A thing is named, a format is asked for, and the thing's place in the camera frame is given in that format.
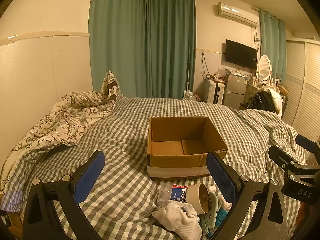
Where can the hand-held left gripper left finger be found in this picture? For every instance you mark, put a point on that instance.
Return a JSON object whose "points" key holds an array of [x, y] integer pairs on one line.
{"points": [[87, 177]]}

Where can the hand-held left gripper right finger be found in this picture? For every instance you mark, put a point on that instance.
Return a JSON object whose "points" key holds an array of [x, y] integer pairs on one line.
{"points": [[222, 177]]}

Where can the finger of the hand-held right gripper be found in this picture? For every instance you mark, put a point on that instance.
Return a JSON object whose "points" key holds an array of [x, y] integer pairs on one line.
{"points": [[281, 157], [306, 142]]}

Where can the brown tape roll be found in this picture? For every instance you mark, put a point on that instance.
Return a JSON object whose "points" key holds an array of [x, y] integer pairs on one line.
{"points": [[198, 196]]}

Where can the pale green plastic clip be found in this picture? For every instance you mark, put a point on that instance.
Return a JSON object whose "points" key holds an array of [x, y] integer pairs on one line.
{"points": [[212, 211]]}

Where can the cardboard box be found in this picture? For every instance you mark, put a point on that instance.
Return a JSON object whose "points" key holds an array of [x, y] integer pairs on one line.
{"points": [[175, 162]]}

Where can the clear plastic jar blue label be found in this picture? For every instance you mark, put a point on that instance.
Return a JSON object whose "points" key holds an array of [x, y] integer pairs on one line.
{"points": [[172, 192]]}

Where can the grey checkered bed sheet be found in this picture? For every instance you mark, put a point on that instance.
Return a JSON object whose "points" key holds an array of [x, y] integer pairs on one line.
{"points": [[125, 142]]}

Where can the cream jacket on chair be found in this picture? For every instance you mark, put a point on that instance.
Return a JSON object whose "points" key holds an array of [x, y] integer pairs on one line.
{"points": [[276, 98]]}

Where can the white louvered wardrobe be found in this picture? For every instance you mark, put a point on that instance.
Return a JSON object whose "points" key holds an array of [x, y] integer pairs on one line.
{"points": [[303, 87]]}

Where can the black clothing pile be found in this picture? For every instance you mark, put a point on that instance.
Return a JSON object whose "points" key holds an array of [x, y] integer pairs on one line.
{"points": [[260, 101]]}

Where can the floral white duvet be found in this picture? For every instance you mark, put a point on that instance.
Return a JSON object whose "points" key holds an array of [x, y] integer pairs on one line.
{"points": [[55, 122]]}

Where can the wooden dressing table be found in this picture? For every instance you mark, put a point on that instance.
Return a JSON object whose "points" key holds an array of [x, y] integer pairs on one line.
{"points": [[252, 87]]}

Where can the silver small fridge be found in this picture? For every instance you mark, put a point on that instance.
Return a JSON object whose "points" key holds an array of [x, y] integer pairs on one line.
{"points": [[235, 88]]}

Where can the white suitcase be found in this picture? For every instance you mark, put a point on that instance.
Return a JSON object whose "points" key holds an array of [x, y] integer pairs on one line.
{"points": [[212, 91]]}

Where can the clear plastic water jug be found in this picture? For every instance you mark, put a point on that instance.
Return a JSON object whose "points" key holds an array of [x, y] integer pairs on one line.
{"points": [[190, 96]]}

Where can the white oval vanity mirror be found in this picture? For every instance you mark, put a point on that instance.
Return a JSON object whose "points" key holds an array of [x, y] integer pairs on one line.
{"points": [[264, 64]]}

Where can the patterned brown white pillow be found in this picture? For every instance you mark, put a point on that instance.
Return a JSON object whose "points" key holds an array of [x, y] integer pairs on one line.
{"points": [[110, 87]]}

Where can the narrow green curtain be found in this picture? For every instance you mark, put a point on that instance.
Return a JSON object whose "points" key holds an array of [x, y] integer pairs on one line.
{"points": [[272, 45]]}

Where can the clear plastic bag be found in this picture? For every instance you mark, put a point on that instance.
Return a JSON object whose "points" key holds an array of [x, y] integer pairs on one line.
{"points": [[221, 72]]}

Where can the white mop pole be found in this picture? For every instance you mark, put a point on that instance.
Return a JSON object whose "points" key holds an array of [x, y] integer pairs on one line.
{"points": [[188, 70]]}

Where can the wide green curtain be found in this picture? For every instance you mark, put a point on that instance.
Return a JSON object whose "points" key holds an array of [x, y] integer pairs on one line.
{"points": [[117, 37]]}

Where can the white air conditioner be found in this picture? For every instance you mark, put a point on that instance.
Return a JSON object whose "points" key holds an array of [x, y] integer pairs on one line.
{"points": [[237, 13]]}

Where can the black wall television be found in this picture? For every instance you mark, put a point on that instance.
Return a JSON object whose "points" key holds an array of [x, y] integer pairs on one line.
{"points": [[240, 54]]}

